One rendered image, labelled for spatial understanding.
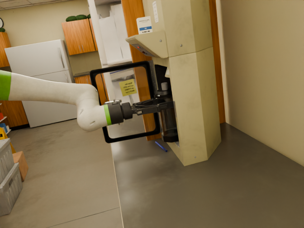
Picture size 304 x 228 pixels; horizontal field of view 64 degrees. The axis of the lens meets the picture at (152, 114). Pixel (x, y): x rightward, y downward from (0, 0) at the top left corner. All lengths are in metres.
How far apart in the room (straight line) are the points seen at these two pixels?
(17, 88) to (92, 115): 0.30
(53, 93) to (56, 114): 4.97
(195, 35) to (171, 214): 0.65
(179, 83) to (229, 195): 0.45
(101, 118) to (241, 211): 0.63
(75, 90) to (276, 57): 0.84
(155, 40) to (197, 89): 0.25
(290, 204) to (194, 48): 0.62
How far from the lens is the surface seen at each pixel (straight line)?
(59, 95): 1.10
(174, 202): 0.90
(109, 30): 2.32
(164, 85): 1.09
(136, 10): 1.32
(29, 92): 1.08
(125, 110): 1.06
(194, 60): 0.99
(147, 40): 0.94
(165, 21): 0.96
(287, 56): 1.08
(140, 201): 0.94
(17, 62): 6.03
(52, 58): 5.88
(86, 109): 1.07
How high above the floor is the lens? 1.49
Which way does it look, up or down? 17 degrees down
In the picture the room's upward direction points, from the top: 10 degrees counter-clockwise
